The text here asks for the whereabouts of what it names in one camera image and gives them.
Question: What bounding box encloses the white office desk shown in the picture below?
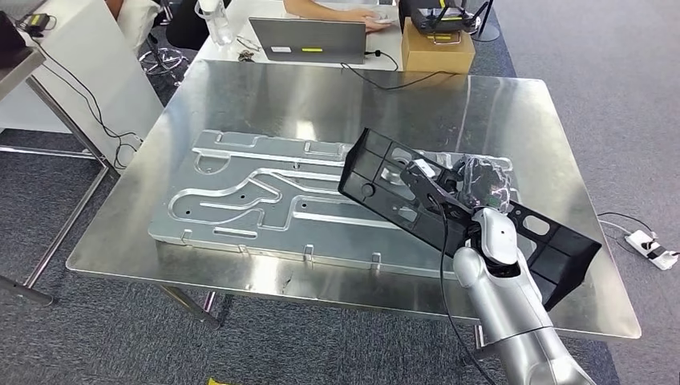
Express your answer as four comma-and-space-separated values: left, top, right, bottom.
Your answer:
192, 0, 406, 71

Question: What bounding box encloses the black power adapter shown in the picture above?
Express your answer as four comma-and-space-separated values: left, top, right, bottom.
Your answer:
23, 13, 52, 39

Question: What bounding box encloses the chrome chair base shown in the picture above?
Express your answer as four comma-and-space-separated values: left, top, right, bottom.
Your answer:
138, 45, 191, 87

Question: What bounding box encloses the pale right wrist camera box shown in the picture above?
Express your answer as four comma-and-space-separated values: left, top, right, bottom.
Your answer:
411, 158, 438, 180

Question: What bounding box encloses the bunch of keys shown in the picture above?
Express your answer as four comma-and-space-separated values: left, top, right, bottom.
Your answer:
236, 34, 262, 63

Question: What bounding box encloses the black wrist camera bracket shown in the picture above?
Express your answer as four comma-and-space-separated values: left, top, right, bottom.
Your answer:
399, 161, 475, 225

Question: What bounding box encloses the steel side table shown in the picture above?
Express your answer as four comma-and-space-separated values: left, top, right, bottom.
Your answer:
0, 11, 119, 308

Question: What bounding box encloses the brown cardboard box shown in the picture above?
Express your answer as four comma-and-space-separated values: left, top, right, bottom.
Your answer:
400, 17, 477, 75

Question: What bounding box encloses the black laptop charger cable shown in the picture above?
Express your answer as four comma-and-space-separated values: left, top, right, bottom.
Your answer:
339, 50, 459, 91

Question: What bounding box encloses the person's hand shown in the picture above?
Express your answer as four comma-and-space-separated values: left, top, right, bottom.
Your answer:
363, 11, 395, 34

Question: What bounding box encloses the white power strip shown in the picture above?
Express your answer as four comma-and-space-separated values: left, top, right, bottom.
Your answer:
624, 229, 680, 271

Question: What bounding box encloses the stainless steel workbench table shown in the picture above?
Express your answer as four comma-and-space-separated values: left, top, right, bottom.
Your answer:
65, 59, 643, 341

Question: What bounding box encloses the person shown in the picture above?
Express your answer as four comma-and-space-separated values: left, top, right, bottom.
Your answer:
105, 0, 163, 55

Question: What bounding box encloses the grey laptop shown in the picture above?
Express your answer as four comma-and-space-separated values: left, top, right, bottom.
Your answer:
248, 16, 369, 66

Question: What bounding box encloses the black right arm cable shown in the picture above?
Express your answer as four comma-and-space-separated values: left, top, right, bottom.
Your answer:
436, 204, 498, 385

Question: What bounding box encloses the black floor cable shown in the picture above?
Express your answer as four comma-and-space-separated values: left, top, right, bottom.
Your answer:
597, 210, 657, 240

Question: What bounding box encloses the black plastic plate bracket part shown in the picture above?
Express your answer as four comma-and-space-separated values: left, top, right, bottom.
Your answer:
338, 127, 603, 313

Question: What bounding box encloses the black device on side table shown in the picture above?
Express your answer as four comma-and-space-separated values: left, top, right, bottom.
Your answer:
0, 10, 27, 69

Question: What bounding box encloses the clear plastic water bottle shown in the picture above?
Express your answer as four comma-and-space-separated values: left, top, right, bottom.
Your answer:
193, 0, 235, 47

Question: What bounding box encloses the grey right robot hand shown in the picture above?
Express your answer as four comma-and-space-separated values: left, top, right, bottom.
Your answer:
452, 152, 514, 215

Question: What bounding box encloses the stamped silver sheet metal panel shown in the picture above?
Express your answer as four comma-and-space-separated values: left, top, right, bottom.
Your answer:
148, 128, 537, 282

